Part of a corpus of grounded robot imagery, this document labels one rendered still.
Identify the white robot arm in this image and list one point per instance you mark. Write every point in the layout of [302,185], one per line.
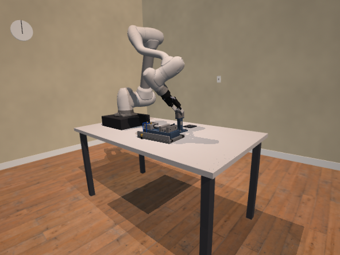
[146,41]

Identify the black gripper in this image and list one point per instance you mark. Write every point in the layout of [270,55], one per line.
[169,100]

